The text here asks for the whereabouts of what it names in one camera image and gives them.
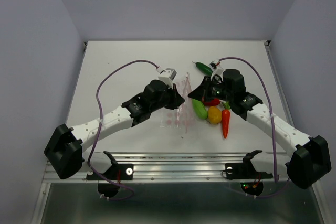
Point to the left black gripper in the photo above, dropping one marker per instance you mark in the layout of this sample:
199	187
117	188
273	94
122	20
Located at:
176	99

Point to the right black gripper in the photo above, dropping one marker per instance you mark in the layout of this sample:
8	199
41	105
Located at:
202	91

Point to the red toy bell pepper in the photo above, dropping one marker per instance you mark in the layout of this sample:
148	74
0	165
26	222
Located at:
209	103

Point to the clear zip top bag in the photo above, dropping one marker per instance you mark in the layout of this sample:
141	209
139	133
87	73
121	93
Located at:
182	118

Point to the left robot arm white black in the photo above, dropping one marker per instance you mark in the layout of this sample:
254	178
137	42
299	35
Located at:
66	146

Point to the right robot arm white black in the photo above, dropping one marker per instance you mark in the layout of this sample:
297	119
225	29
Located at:
306	159

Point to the light green toy gourd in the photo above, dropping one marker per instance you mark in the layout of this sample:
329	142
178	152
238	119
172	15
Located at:
199	109

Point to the dark green toy cucumber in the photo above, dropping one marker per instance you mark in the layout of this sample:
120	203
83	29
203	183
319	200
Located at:
205	69

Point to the yellow toy potato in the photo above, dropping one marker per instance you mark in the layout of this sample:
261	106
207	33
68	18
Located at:
214	115

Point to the orange toy carrot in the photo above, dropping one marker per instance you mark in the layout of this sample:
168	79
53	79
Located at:
225	119

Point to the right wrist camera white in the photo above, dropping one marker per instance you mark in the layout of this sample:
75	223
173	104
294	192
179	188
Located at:
216	68

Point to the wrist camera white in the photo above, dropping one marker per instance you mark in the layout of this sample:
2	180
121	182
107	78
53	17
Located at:
216	68
167	76

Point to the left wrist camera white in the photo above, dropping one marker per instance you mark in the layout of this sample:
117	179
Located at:
167	76

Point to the aluminium frame rail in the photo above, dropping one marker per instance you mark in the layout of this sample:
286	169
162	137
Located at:
188	167

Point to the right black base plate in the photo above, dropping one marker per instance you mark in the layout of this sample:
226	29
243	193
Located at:
241	167

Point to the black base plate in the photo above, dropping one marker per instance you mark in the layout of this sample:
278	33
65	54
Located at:
241	167
108	167

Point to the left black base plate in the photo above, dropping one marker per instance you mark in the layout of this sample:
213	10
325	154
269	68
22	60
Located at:
108	167

